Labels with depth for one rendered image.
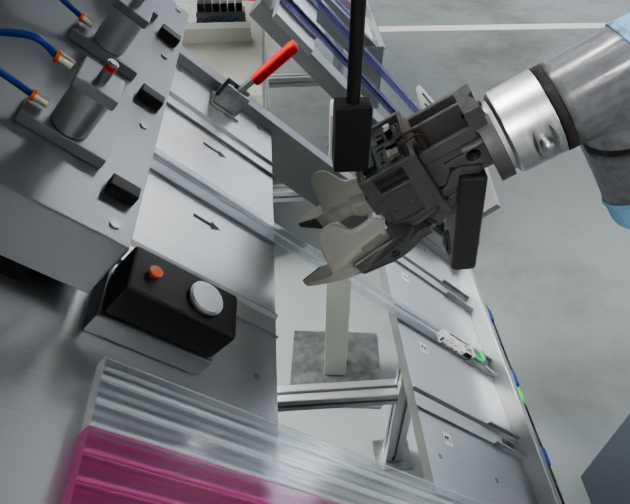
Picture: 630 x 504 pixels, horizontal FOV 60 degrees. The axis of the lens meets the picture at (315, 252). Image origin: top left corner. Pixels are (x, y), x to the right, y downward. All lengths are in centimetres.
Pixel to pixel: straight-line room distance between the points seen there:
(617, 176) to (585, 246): 163
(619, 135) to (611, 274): 161
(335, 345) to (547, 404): 60
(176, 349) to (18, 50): 20
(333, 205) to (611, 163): 25
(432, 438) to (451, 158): 26
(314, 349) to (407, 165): 122
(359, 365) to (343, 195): 109
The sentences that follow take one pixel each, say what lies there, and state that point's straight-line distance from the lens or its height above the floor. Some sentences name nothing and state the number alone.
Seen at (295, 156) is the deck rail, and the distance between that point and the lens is 70.
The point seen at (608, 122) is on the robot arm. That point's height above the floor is 111.
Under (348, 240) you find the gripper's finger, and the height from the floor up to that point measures 100.
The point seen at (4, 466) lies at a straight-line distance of 30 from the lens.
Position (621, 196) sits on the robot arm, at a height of 103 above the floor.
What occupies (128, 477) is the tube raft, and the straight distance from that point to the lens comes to 31.
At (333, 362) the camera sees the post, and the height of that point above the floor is 7.
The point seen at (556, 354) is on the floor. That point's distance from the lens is 178.
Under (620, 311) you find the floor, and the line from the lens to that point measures 198.
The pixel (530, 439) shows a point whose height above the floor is 73.
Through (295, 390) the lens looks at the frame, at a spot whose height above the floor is 32.
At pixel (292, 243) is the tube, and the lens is 52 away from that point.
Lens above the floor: 133
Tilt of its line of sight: 44 degrees down
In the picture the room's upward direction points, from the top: straight up
